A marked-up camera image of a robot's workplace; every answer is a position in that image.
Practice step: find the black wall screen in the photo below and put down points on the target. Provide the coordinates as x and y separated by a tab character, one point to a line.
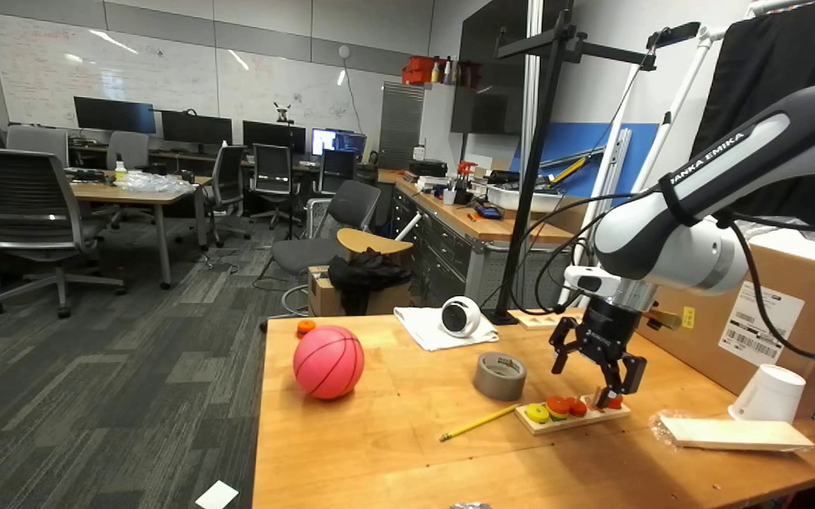
487	66

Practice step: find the light grey office chair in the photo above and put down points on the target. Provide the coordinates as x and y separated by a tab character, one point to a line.
129	147

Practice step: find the grey metal cabinet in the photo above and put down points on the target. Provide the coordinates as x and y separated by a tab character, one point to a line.
399	127

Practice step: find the grey tape roll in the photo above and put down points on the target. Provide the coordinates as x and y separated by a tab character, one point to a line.
500	384

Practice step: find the light wooden peg strip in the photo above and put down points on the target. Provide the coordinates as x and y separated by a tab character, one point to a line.
535	316

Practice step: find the blue wall panel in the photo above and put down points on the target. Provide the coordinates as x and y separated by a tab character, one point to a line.
638	151

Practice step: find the white paper cup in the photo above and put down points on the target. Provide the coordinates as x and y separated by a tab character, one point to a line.
771	397

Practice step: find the black cloth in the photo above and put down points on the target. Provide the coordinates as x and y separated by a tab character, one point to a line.
757	56

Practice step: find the black computer monitor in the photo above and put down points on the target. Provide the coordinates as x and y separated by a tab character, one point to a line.
195	127
272	137
115	114

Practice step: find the white paper sheet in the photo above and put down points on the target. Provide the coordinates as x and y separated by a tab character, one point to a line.
215	496

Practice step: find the grey padded office chair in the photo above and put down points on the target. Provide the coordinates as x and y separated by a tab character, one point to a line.
354	202

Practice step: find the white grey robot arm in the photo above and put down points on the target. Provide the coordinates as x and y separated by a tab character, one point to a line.
672	236

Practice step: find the grey mesh office chair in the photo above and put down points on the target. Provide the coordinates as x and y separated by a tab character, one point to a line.
20	199

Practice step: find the black office chair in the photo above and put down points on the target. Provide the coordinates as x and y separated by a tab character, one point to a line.
227	179
272	169

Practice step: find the yellow pencil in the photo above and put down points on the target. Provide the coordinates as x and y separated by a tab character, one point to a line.
478	421

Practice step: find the black backpack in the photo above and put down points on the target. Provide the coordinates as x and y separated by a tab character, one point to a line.
365	277

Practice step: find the white tripod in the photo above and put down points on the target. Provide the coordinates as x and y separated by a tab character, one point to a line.
614	142

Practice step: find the wooden desk grey legs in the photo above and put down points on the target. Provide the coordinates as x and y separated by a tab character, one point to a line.
135	192

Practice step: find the monitor with blue screen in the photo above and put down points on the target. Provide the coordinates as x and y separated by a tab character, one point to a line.
338	142

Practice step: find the small orange round object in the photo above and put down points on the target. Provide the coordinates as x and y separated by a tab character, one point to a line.
307	328

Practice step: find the white paper pad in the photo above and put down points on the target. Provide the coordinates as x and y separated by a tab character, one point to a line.
416	325

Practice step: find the orange round block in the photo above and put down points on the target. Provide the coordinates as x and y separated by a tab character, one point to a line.
559	405

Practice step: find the yellow-green round block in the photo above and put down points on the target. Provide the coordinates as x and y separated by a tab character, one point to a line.
535	414

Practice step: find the white numbered peg board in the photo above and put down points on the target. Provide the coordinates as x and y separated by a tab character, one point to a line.
594	419

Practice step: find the white round webcam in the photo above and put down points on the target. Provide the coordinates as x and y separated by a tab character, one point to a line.
461	316

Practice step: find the black camera stand pole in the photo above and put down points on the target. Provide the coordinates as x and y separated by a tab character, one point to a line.
527	186

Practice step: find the red bag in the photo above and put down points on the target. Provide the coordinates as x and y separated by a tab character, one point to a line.
416	72

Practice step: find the white plastic bin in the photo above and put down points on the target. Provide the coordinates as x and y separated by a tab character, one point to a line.
524	199

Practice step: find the wooden stool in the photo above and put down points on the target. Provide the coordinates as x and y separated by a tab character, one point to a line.
368	241

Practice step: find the long wooden workbench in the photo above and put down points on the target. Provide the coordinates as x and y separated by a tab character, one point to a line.
466	220

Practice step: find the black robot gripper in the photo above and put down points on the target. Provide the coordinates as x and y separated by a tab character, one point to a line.
610	328

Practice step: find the white plastic-wrapped foam board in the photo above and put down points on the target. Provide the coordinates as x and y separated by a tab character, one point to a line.
733	432

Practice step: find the pink basketball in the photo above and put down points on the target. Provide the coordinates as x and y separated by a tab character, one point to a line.
330	362

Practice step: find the white plastic packing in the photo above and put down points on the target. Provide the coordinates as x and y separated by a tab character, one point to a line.
805	246

